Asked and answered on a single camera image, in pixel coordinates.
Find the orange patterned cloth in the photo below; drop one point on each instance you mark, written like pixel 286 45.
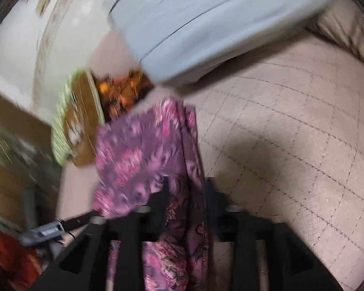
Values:
pixel 121 94

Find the striped beige mattress fabric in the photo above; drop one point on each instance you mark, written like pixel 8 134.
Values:
pixel 345 30

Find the brown wooden furniture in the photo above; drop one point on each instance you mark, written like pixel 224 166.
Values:
pixel 12 109

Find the quilted beige bedspread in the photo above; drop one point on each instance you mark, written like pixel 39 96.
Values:
pixel 291 127

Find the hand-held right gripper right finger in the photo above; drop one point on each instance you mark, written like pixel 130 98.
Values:
pixel 211 197

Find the purple floral garment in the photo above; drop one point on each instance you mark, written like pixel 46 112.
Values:
pixel 139 157

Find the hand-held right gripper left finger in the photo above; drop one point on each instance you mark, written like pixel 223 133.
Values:
pixel 161 198

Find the light blue pillow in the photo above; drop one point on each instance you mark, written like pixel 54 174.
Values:
pixel 200 21

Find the brown printed blanket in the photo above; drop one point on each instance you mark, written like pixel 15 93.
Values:
pixel 82 121

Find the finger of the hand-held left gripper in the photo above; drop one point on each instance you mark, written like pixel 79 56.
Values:
pixel 79 218

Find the red cloth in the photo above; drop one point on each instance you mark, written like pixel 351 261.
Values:
pixel 9 257

